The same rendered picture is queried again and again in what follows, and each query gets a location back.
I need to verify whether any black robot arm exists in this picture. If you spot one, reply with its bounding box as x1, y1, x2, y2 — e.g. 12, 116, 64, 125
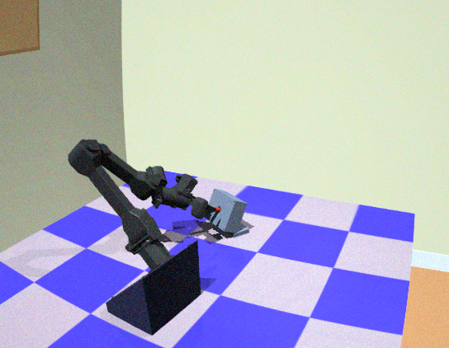
68, 139, 198, 272

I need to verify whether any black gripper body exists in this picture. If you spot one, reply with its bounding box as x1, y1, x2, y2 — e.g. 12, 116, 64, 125
169, 185, 208, 219

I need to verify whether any grey sloped panel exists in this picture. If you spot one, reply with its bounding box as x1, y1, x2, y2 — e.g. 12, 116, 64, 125
204, 188, 250, 238

